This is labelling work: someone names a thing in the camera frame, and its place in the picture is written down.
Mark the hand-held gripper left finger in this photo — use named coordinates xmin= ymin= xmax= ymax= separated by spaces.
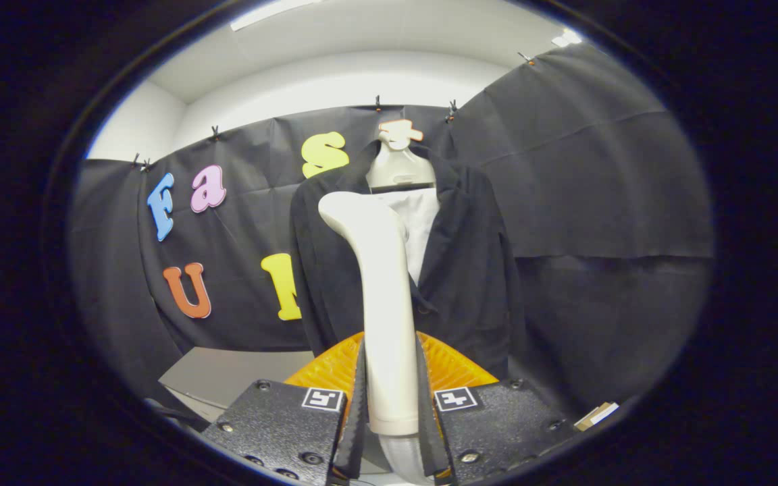
xmin=201 ymin=331 xmax=368 ymax=485

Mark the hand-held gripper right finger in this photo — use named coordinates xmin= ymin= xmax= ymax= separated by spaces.
xmin=416 ymin=331 xmax=575 ymax=485

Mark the white garment steamer with hose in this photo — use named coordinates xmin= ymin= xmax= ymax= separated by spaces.
xmin=318 ymin=191 xmax=434 ymax=485

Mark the black blazer jacket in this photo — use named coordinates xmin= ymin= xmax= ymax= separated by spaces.
xmin=290 ymin=140 xmax=525 ymax=379

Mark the grey metal drawer cabinet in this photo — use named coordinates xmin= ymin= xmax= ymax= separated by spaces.
xmin=158 ymin=346 xmax=315 ymax=423

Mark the brown cardboard box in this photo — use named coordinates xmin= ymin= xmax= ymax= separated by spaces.
xmin=575 ymin=402 xmax=619 ymax=431

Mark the white mannequin torso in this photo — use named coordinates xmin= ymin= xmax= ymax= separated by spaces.
xmin=365 ymin=128 xmax=440 ymax=284

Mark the black backdrop cloth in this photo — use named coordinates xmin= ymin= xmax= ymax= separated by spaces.
xmin=68 ymin=44 xmax=714 ymax=419

